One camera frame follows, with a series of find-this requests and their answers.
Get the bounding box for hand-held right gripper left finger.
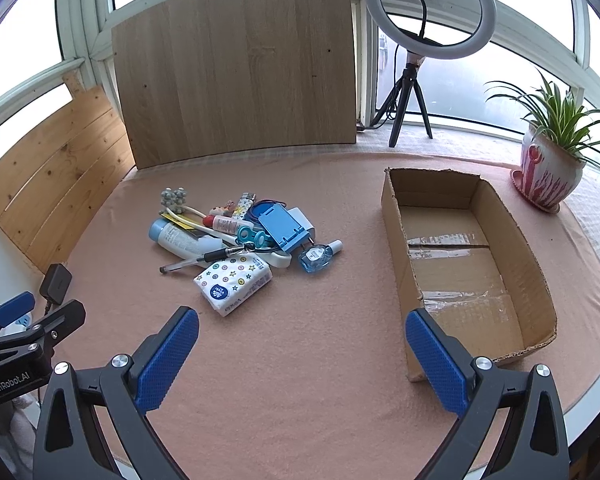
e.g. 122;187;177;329
32;306;201;480

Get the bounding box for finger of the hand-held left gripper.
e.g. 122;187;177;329
10;299;87;356
0;291;36;331

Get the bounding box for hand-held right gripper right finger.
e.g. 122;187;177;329
405;308;571;480

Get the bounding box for cardboard box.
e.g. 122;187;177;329
381;166;558;383

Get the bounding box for black pen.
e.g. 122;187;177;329
159;245;241;275

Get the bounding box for star print tissue pack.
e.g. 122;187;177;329
193;252;273;317

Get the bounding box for small white cap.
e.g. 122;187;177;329
252;250;293;269

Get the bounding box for light blue plastic clip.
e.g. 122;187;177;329
236;225;271;248

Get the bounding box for blue glass perfume bottle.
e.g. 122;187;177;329
298;240;343;275

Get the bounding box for white massager with grey balls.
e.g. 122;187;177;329
159;187;218;236

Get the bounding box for blue folding phone stand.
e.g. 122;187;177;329
257;206;317;255

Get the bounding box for patterned lighter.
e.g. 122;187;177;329
230;191;257;221

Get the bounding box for blue round tape measure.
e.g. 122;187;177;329
245;200;287;222

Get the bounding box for white charger plug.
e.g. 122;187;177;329
285;206;317;233

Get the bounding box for black power adapter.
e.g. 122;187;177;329
39;263;73;306

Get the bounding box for white tube with yellow label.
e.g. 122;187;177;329
148;211;227;257

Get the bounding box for pine slat panel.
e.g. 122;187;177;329
0;71;137;273

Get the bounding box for pink bottle with grey cap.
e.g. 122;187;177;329
202;214;253;235

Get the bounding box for red and white pot saucer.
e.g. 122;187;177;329
510;167;563;213

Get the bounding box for green spider plant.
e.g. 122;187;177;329
484;67;600;181

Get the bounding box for large wooden board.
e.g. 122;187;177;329
111;0;358;171

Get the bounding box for black ring light cable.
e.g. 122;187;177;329
370;42;406;128

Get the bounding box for white ring light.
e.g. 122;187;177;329
364;0;497;60

